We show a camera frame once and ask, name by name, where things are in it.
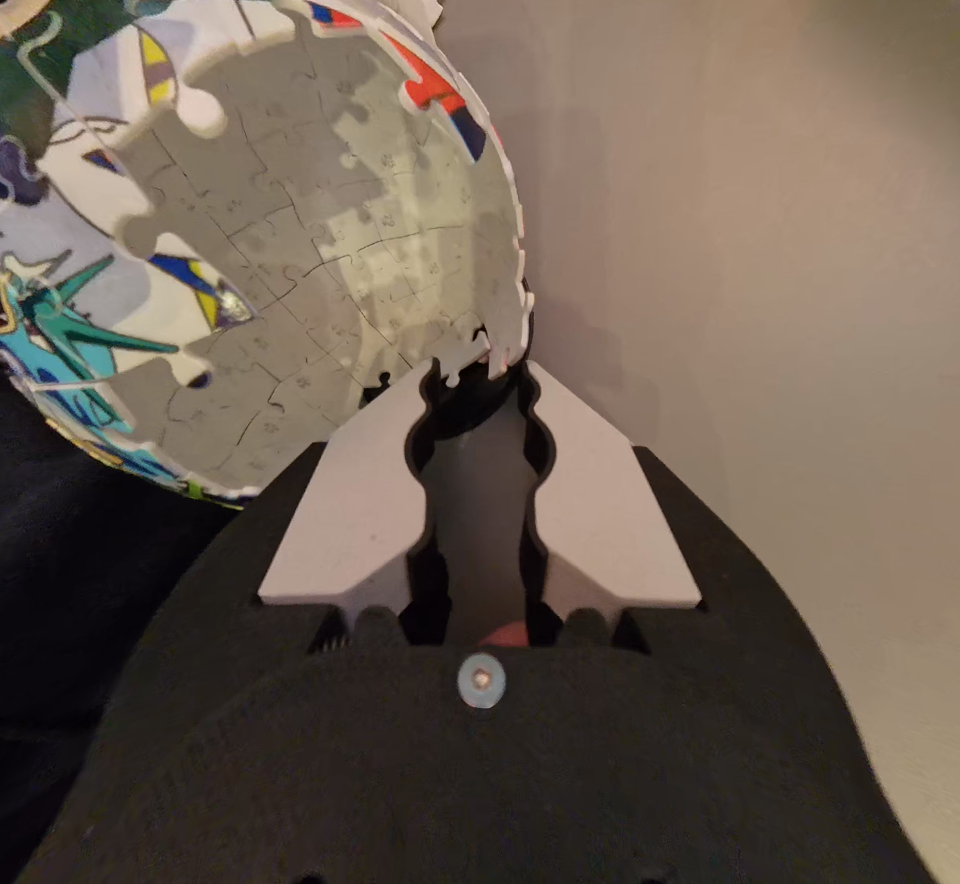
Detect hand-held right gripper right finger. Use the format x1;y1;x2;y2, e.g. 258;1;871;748
519;361;702;627

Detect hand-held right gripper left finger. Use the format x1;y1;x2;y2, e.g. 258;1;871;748
257;357;444;620

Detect round black ball stand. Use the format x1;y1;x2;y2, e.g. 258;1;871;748
360;276;537;442

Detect colourful puzzle ball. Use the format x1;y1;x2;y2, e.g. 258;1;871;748
0;0;535;511

